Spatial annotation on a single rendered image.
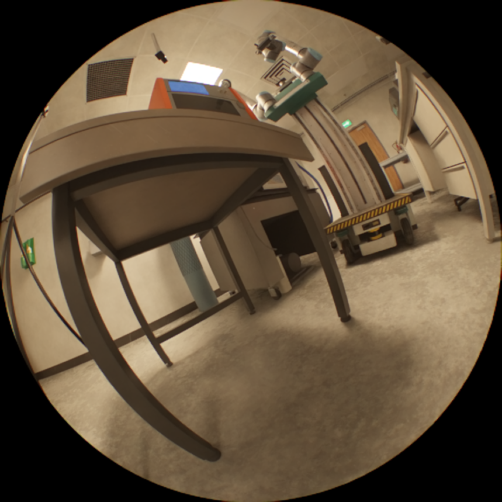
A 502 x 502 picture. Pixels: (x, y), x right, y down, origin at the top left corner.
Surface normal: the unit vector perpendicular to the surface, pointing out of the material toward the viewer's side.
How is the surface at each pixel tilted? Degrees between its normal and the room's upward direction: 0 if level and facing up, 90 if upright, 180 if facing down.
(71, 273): 90
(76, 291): 90
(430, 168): 90
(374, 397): 0
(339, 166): 90
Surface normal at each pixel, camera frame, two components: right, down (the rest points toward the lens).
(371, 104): -0.73, 0.33
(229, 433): -0.40, -0.91
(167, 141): 0.55, -0.23
